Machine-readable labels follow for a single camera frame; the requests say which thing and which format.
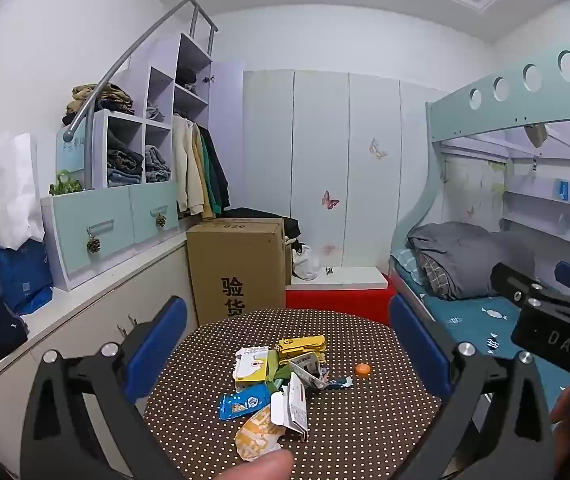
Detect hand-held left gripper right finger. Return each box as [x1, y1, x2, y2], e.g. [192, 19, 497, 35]
[389, 294, 556, 480]

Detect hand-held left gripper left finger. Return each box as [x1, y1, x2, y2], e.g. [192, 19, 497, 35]
[20, 296, 188, 480]

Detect white yellow carton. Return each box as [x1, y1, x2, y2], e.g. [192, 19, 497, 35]
[235, 346, 271, 393]

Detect blue snack wrapper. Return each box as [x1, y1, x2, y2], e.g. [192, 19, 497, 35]
[216, 391, 272, 422]

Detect white printed carton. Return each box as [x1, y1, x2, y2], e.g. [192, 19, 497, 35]
[287, 352, 328, 391]

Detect yellow packet stack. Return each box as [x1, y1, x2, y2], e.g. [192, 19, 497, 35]
[277, 336, 327, 361]

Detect green leaf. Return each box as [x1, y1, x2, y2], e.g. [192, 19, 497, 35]
[265, 349, 291, 392]

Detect orange white wrapper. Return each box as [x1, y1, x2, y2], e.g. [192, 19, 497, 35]
[234, 405, 286, 462]

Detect white paper box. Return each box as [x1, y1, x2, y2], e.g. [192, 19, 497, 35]
[270, 372, 311, 443]

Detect person's left hand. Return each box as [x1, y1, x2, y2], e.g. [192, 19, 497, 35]
[217, 449, 296, 480]

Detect brown polka-dot tablecloth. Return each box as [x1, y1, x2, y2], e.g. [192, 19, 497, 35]
[142, 308, 443, 480]

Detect grey blanket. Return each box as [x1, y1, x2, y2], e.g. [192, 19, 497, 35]
[406, 221, 536, 301]

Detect teal candy-print bed sheet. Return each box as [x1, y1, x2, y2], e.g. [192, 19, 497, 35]
[395, 260, 570, 411]

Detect grey plaid pillow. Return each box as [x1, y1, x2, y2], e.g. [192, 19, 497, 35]
[417, 252, 455, 297]

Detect low white cabinet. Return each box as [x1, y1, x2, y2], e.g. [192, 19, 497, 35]
[0, 230, 198, 411]

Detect blue checked pillow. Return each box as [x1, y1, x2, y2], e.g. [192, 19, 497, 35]
[390, 249, 428, 286]

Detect red bench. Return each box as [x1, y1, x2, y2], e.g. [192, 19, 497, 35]
[285, 270, 396, 326]

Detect white board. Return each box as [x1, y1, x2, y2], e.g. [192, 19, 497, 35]
[290, 266, 388, 291]

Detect large cardboard box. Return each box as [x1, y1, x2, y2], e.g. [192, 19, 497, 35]
[186, 223, 286, 326]

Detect white plastic bag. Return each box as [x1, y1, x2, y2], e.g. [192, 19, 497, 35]
[292, 245, 322, 281]

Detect teal drawer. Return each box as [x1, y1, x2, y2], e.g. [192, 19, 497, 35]
[130, 182, 181, 246]
[52, 187, 136, 273]

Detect blue bag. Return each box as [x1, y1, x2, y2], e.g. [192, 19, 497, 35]
[0, 234, 54, 317]

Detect yellow garment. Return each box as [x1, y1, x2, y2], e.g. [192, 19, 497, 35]
[192, 125, 216, 219]

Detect black bag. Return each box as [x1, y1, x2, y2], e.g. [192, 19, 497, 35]
[222, 207, 301, 242]

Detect cream jacket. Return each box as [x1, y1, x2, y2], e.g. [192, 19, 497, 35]
[172, 115, 206, 218]

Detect green garment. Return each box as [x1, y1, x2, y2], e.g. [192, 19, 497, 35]
[200, 127, 223, 211]

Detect folded grey clothes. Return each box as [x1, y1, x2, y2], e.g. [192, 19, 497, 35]
[144, 145, 172, 183]

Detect black coat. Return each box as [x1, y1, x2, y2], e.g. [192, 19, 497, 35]
[201, 127, 231, 208]

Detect teal bunk bed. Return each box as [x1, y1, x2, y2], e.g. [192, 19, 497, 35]
[389, 49, 570, 411]

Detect green plant decoration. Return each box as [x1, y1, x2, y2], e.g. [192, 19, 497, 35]
[49, 169, 83, 197]

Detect folded dark jeans stack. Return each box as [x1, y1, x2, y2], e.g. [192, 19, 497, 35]
[106, 130, 145, 186]

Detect pale blue sign board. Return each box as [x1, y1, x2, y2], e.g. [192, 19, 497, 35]
[56, 126, 88, 190]

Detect white wardrobe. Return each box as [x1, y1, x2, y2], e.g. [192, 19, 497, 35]
[210, 60, 446, 281]

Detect white shopping bag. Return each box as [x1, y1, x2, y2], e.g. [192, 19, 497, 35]
[0, 132, 46, 251]

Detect olive clothes pile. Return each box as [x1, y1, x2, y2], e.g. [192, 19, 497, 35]
[62, 82, 136, 126]

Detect dark folded clothes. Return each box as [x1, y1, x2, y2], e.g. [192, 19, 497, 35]
[175, 67, 198, 93]

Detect grey metal handrail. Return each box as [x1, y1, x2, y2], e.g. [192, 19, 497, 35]
[62, 0, 218, 143]

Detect stepped shelf cabinet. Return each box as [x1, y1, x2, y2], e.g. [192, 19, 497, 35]
[40, 32, 216, 293]

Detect lavender wall shelf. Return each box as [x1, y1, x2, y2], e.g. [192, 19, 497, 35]
[500, 187, 570, 253]

